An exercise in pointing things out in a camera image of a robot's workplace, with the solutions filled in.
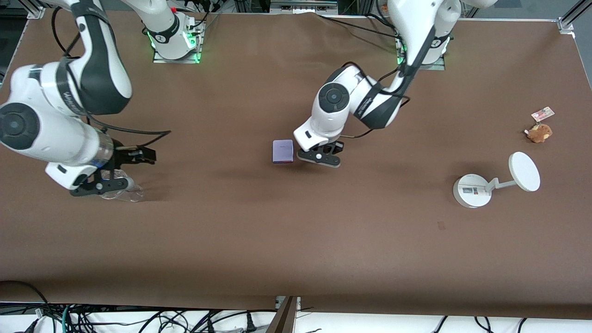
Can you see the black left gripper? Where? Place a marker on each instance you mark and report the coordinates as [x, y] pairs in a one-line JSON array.
[[335, 147]]

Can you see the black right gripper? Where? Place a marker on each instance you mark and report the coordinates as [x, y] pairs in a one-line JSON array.
[[123, 155]]

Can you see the lilac flip phone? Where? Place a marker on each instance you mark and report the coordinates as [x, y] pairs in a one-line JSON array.
[[282, 151]]

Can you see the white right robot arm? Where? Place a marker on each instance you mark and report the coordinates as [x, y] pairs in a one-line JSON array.
[[97, 69]]

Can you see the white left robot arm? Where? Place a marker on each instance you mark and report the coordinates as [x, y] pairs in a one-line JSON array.
[[334, 99]]

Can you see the clear glass cup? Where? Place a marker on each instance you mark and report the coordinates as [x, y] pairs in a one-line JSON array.
[[132, 193]]

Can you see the orange toy figure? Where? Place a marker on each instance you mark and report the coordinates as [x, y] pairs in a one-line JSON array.
[[384, 10]]

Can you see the white round desk lamp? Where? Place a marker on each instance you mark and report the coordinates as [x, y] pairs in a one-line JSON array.
[[471, 190]]

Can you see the brown table support beam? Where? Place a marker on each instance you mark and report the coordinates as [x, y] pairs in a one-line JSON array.
[[283, 319]]

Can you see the black power plug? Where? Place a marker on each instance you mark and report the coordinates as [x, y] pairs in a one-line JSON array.
[[250, 323]]

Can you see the brown bear plush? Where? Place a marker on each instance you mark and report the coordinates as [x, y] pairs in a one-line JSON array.
[[539, 133]]

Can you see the pink white tag card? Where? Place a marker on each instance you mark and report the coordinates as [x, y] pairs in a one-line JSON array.
[[542, 114]]

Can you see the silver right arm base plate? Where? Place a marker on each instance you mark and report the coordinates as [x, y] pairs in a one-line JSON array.
[[159, 58]]

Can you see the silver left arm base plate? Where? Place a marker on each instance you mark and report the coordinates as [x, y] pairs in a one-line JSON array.
[[439, 66]]

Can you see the grey metal rail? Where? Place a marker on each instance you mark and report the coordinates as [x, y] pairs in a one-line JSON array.
[[303, 5]]

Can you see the aluminium frame profile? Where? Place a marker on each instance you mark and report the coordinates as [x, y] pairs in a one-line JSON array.
[[33, 9], [571, 17]]

